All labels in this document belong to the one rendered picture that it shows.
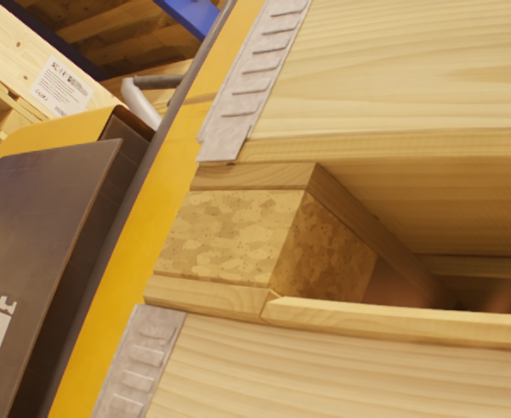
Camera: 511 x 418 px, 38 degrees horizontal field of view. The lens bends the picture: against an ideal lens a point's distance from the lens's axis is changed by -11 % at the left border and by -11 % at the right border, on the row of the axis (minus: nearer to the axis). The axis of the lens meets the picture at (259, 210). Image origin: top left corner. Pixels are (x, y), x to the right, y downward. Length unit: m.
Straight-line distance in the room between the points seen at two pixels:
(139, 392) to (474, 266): 0.31
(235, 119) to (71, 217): 0.25
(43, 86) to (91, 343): 1.66
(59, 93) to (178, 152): 1.60
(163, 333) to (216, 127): 0.19
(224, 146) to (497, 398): 0.35
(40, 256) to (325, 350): 0.44
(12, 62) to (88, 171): 1.51
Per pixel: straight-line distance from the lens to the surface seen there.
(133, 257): 0.82
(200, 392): 0.58
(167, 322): 0.64
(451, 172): 0.54
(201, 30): 2.87
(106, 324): 0.81
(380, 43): 0.64
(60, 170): 0.94
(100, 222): 0.91
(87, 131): 0.94
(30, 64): 2.39
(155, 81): 1.85
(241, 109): 0.69
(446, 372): 0.46
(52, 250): 0.86
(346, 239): 0.62
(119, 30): 3.66
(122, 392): 0.64
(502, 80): 0.54
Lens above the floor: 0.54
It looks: 20 degrees up
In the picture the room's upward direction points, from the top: 23 degrees clockwise
